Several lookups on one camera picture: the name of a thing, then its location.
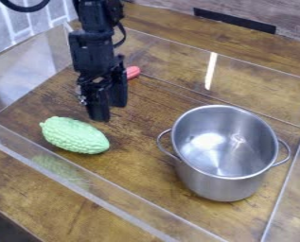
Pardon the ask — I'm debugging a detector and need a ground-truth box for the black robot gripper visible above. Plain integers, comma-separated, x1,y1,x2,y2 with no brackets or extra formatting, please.
69,29,128,122

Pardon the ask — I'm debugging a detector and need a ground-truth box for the green bumpy bitter gourd toy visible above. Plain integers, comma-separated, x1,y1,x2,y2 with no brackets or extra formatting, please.
39,116,110,154

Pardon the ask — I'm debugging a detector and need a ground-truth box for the silver metal pot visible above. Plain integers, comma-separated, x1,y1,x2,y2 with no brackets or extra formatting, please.
162,105,288,202

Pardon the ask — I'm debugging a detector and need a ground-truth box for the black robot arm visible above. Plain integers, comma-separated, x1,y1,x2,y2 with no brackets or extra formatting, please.
69,0,128,122

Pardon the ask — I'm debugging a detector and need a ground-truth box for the spoon with red handle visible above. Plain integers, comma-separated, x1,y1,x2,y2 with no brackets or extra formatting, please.
128,66,141,80

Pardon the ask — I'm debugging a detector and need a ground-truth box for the black strip on wall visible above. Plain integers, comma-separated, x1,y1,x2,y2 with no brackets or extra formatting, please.
193,8,276,34

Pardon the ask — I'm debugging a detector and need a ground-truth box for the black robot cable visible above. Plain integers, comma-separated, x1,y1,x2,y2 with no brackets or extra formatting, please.
0,0,53,13

